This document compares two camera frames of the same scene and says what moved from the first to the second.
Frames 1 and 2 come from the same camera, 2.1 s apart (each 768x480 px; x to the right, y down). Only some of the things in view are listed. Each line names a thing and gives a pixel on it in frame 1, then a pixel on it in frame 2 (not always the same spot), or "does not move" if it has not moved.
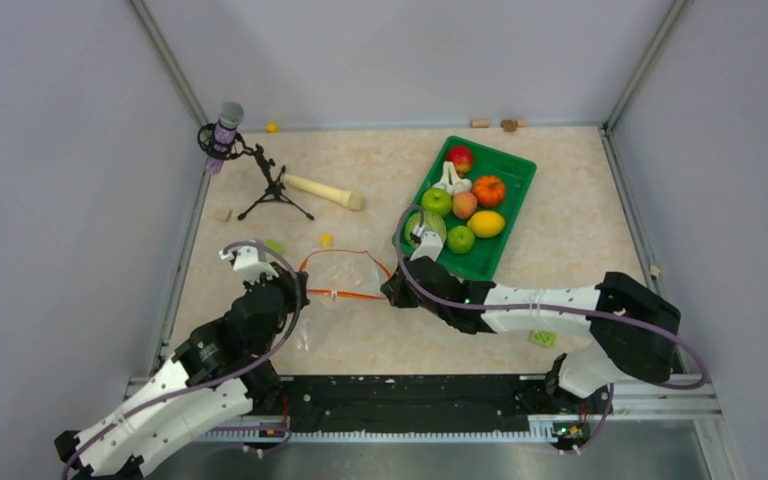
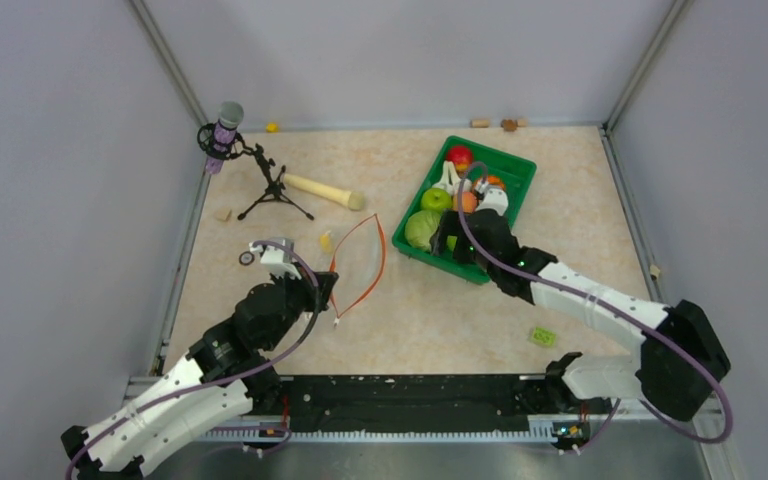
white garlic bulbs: (456, 185) does not move
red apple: (462, 158) does not move
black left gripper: (287, 279) does not move
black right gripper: (396, 290) → (451, 225)
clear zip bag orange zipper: (348, 312) → (359, 261)
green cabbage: (432, 221) does not move
